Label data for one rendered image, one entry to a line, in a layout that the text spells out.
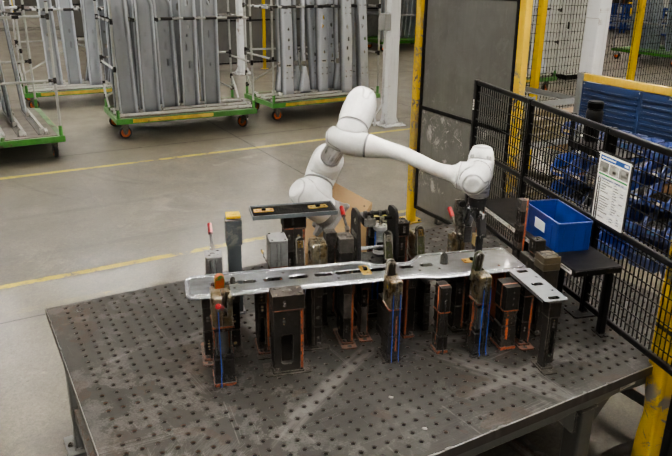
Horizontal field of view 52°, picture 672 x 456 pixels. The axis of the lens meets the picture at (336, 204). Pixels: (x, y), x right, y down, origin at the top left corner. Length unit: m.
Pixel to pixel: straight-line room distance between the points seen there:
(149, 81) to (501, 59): 5.54
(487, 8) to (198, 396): 3.57
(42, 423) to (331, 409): 1.79
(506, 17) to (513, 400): 3.07
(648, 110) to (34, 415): 3.91
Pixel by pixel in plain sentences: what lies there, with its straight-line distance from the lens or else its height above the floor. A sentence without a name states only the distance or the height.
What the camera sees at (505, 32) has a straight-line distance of 5.03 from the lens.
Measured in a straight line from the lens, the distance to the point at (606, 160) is 3.03.
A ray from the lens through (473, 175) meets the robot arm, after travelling 2.56.
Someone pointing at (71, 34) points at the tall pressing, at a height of 1.08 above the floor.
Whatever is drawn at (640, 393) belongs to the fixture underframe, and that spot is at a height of 0.23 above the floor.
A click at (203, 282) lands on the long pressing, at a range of 2.69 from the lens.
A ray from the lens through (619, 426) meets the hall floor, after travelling 3.86.
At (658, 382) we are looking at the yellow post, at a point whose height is 0.65.
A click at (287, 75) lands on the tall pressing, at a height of 0.60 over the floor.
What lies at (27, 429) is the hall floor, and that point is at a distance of 3.82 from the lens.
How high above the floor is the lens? 2.15
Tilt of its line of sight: 19 degrees down
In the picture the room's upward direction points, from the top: 1 degrees clockwise
